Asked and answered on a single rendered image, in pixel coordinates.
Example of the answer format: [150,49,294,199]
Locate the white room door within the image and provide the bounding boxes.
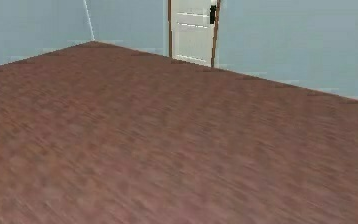
[167,0,222,69]

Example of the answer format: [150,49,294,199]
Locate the black door handle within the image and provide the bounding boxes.
[209,4,217,25]

